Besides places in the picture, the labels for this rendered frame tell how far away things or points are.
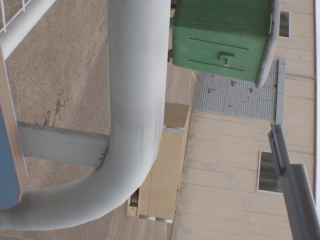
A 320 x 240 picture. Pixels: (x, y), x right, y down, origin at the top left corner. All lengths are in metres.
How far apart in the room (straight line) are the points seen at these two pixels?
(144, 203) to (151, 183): 0.28
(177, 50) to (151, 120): 5.77
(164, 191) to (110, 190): 5.60
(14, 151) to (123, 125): 0.06
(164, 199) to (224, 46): 1.85
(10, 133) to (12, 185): 0.03
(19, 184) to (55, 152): 0.02
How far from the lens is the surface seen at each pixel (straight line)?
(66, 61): 2.79
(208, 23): 5.60
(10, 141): 0.22
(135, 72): 0.18
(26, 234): 2.58
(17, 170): 0.24
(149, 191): 5.86
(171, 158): 5.62
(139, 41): 0.17
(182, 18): 5.67
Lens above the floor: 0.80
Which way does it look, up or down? 6 degrees down
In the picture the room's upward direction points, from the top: 98 degrees clockwise
